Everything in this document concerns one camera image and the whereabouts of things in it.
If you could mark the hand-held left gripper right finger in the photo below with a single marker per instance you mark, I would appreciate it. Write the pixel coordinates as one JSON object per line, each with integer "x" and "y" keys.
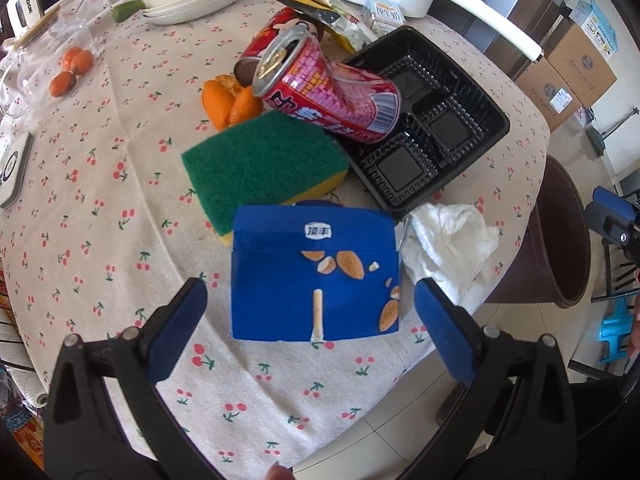
{"x": 445, "y": 330}

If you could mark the brown trash bin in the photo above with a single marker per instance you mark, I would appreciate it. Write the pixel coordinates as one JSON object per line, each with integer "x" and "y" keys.
{"x": 555, "y": 235}

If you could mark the brown cardboard box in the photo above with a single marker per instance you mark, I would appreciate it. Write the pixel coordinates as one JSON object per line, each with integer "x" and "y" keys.
{"x": 570, "y": 75}

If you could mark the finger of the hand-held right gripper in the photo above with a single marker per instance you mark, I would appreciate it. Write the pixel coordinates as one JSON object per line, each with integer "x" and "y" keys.
{"x": 617, "y": 220}

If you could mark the blue snack box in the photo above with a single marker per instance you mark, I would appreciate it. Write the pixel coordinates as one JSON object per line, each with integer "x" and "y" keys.
{"x": 280, "y": 290}

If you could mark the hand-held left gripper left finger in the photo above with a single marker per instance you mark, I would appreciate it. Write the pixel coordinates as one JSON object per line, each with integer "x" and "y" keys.
{"x": 177, "y": 330}

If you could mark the crumpled white tissue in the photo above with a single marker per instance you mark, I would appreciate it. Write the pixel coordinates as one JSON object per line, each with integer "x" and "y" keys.
{"x": 445, "y": 245}

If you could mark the white flat electronic device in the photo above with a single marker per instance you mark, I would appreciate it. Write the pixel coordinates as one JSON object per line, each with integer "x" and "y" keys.
{"x": 15, "y": 170}

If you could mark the green and yellow sponge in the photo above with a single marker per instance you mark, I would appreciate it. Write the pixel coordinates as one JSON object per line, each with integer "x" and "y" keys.
{"x": 260, "y": 160}

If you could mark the red cartoon milk can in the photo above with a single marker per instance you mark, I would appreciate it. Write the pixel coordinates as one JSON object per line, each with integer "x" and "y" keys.
{"x": 260, "y": 37}

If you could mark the pale blue milk carton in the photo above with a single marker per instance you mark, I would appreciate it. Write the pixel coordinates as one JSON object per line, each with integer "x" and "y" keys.
{"x": 385, "y": 12}

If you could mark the yellow snack wrapper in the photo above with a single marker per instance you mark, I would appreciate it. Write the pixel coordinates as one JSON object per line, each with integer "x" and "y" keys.
{"x": 345, "y": 27}

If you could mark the small orange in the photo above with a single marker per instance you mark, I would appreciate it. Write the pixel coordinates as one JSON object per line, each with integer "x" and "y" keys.
{"x": 71, "y": 57}
{"x": 85, "y": 62}
{"x": 62, "y": 84}

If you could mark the pink-red drink can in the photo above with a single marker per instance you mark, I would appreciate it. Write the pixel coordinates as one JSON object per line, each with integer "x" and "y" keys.
{"x": 330, "y": 95}

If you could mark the grey refrigerator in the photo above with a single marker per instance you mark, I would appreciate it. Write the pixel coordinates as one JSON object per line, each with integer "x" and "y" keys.
{"x": 505, "y": 5}

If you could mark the cherry print tablecloth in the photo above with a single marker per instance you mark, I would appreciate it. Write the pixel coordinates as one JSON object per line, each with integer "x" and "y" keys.
{"x": 125, "y": 260}

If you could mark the blue and white carton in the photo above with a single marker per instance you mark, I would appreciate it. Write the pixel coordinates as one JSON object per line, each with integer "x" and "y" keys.
{"x": 597, "y": 22}

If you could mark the black plastic food tray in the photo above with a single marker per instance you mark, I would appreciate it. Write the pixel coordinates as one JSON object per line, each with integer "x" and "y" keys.
{"x": 450, "y": 125}

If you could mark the orange peel piece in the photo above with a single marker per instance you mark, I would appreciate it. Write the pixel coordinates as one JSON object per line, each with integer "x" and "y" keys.
{"x": 245, "y": 107}
{"x": 217, "y": 100}

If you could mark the person's left hand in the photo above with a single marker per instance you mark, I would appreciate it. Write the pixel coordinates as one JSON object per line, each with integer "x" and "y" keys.
{"x": 278, "y": 472}

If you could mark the blue plastic stool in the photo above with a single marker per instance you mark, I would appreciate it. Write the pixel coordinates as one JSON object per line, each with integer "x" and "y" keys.
{"x": 617, "y": 335}

